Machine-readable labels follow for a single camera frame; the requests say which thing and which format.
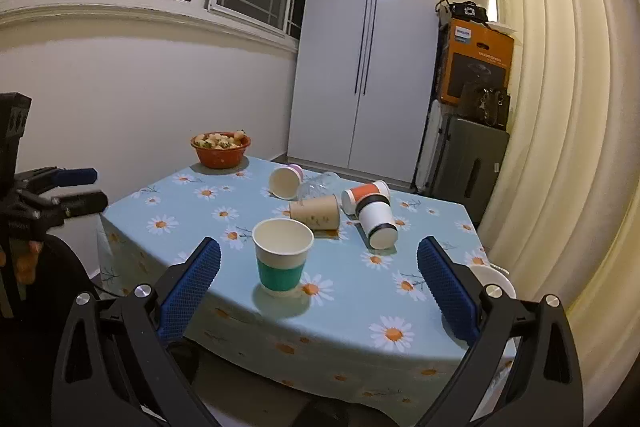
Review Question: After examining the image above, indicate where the black bag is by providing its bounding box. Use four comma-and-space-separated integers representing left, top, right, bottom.
435, 0, 488, 28

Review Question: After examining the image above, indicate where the dark grey suitcase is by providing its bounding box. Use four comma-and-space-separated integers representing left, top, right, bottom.
430, 114, 511, 219

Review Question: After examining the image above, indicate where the person's left hand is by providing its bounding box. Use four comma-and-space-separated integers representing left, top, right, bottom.
15, 239, 44, 286

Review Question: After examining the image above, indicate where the pile of food pieces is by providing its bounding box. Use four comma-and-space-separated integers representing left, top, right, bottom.
194, 131, 247, 151

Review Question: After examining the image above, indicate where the clear plastic cup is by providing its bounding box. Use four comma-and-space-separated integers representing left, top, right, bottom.
299, 172, 341, 200

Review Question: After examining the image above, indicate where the brown handbag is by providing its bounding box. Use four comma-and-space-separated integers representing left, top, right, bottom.
457, 82, 512, 130

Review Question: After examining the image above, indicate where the brown paper cup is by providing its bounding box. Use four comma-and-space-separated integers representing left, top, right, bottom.
289, 194, 341, 232

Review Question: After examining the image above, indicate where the white wardrobe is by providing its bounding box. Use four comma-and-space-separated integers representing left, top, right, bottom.
287, 0, 443, 188

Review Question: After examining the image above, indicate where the white cup with black band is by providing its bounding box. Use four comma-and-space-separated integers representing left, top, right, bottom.
358, 202, 399, 251

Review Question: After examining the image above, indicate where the white and teal cup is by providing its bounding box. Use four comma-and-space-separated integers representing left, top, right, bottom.
251, 218, 315, 298

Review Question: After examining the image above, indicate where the orange cardboard box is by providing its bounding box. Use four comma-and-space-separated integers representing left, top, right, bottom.
436, 18, 516, 108

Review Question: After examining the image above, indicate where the orange black white cup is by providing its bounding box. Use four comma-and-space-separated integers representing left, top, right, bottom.
341, 180, 391, 216

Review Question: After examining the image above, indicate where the cream curtain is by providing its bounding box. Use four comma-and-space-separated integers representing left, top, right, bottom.
472, 0, 640, 390

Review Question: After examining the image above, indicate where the blue daisy print tablecloth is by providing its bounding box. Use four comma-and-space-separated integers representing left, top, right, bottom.
96, 155, 518, 425

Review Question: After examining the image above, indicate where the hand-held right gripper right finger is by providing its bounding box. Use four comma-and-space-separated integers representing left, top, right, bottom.
415, 236, 587, 427

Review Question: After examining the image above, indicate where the white plate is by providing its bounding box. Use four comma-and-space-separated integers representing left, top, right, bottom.
467, 264, 517, 303

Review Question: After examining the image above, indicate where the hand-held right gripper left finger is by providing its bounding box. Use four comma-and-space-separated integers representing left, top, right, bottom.
50, 236, 223, 427

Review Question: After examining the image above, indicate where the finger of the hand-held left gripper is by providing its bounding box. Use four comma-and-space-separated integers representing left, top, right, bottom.
30, 167, 99, 190
37, 190, 109, 222

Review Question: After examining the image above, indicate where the white cup with purple rim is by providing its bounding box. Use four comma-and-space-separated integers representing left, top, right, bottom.
268, 163, 304, 200

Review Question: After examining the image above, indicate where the red bowl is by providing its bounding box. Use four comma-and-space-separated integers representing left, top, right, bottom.
190, 132, 252, 170

